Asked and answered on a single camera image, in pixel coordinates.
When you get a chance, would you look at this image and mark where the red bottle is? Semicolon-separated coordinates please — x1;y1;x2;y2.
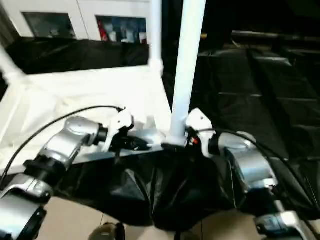
99;21;109;42

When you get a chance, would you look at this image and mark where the black low cabinet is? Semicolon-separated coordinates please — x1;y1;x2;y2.
162;0;320;48

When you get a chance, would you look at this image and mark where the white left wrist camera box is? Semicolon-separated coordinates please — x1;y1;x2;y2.
104;109;135;152

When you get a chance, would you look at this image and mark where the white display cabinet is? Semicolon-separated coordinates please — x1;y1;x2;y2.
0;0;152;44

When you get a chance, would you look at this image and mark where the white plastic table top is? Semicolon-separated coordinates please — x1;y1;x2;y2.
0;65;177;167

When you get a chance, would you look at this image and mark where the grey left robot leg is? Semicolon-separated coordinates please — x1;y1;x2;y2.
89;223;126;240

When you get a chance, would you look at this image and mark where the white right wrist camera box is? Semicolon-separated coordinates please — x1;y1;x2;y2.
184;107;216;152

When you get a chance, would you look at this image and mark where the black work mat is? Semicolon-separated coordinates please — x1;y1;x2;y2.
0;36;320;232

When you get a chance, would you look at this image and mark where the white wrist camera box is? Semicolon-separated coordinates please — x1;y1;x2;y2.
104;109;135;152
184;107;216;152

